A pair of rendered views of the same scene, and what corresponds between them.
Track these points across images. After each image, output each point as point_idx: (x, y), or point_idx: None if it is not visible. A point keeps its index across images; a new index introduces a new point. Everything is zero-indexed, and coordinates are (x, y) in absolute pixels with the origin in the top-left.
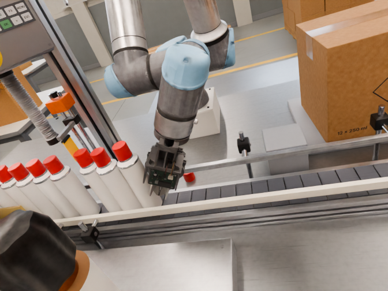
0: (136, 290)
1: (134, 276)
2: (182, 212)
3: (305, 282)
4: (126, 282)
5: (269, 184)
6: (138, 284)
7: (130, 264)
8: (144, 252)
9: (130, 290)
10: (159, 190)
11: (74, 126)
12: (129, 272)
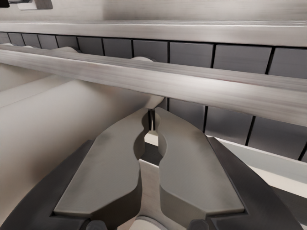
0: (160, 213)
1: (152, 198)
2: (226, 131)
3: None
4: (144, 198)
5: None
6: (160, 208)
7: (142, 181)
8: (156, 176)
9: (153, 209)
10: (149, 129)
11: None
12: (144, 190)
